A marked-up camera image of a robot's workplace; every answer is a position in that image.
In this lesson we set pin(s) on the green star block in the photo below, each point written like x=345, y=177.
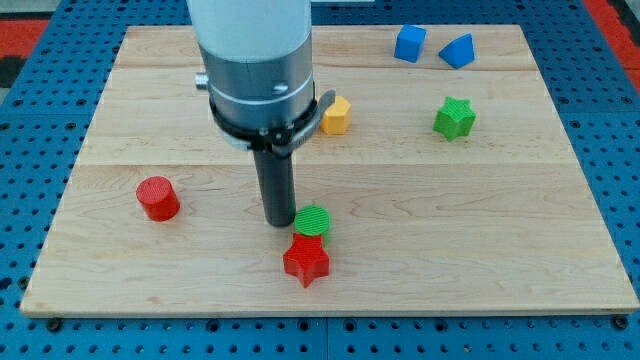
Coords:
x=455, y=118

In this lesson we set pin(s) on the green circle block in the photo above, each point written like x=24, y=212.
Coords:
x=314, y=220

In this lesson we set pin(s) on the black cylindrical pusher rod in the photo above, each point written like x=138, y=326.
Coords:
x=276, y=181

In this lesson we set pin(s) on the red cylinder block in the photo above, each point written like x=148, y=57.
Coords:
x=158, y=198

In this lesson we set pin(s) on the blue triangle block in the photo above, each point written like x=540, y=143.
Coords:
x=459, y=52

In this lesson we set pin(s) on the black clamp ring mount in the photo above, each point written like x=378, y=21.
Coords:
x=282, y=140

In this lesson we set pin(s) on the blue cube block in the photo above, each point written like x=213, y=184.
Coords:
x=409, y=43

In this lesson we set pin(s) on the yellow hexagon block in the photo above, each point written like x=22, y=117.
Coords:
x=336, y=119

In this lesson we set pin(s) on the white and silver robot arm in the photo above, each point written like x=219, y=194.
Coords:
x=257, y=56

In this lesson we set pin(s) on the light wooden board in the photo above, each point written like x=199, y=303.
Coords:
x=499, y=222

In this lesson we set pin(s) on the red star block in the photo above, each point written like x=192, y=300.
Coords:
x=306, y=259

